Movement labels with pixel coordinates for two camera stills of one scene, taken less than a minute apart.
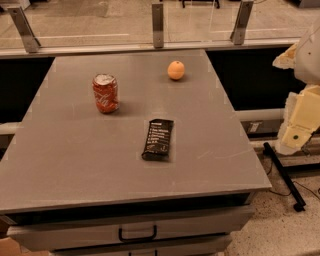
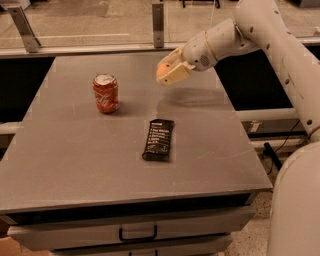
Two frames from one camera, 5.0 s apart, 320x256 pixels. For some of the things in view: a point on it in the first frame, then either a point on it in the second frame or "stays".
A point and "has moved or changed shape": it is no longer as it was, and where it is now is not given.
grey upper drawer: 206,223 stays
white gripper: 309,56 → 196,53
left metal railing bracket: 25,32 stays
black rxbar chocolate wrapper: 159,140 stays
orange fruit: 176,70 has moved or changed shape
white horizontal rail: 262,114 stays
